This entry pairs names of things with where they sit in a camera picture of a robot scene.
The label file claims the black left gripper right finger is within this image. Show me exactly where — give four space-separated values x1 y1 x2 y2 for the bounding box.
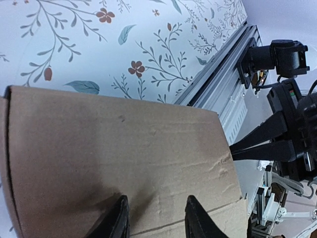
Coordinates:
185 195 228 238

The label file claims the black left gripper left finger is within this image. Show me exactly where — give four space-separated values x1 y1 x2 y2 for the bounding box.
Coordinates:
86 195 130 238

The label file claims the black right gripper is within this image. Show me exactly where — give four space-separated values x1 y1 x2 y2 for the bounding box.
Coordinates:
230 79 317 181

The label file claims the brown cardboard paper box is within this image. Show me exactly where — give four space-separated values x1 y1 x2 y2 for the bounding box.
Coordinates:
0 86 248 238

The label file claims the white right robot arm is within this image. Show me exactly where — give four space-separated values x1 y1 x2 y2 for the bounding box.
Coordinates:
230 38 317 181

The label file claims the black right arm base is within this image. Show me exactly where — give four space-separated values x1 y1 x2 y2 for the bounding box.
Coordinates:
236 37 276 89

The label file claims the floral patterned table mat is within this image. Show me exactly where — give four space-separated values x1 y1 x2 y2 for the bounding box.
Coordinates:
0 0 247 103

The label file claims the aluminium front rail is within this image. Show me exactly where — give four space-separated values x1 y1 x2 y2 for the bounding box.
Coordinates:
174 22 261 145

